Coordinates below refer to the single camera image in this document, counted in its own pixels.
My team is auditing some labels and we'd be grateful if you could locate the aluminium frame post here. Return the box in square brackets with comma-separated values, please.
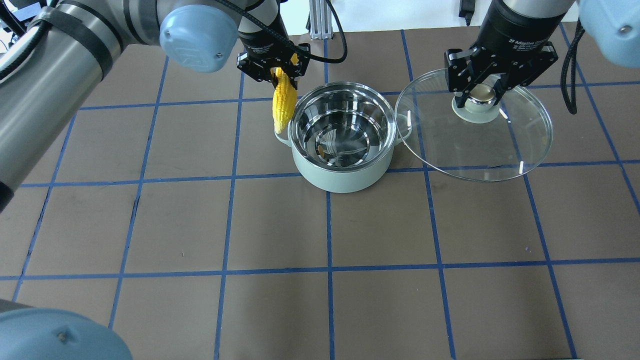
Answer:
[308, 0, 334, 40]

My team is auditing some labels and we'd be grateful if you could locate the pale green electric pot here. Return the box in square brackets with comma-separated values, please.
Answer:
[276, 80, 413, 194]

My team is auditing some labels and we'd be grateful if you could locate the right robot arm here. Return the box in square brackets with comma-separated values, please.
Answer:
[445, 0, 639, 110]

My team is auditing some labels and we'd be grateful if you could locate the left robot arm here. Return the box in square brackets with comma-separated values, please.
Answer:
[1, 0, 317, 210]

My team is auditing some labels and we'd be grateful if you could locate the glass pot lid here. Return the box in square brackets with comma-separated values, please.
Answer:
[394, 69, 554, 183]

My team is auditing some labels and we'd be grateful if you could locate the black right cable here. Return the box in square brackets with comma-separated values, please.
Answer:
[560, 20, 587, 116]

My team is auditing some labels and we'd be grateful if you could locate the yellow corn cob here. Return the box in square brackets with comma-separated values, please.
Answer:
[272, 67, 298, 134]

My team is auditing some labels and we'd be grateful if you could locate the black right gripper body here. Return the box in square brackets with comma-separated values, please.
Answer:
[444, 41, 559, 94]

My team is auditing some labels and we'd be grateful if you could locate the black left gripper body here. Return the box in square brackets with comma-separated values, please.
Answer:
[237, 30, 310, 82]

